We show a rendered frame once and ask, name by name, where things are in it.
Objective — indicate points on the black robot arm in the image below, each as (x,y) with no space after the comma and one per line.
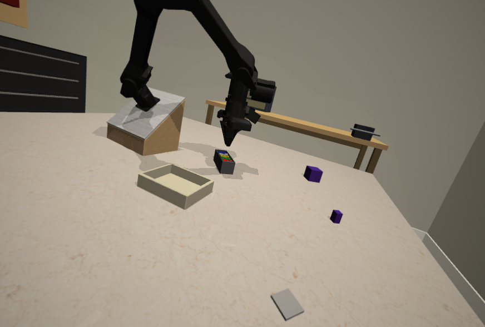
(239,59)

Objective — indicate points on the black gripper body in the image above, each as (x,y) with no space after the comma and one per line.
(232,114)

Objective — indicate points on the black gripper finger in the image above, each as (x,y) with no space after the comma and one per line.
(222,126)
(229,134)

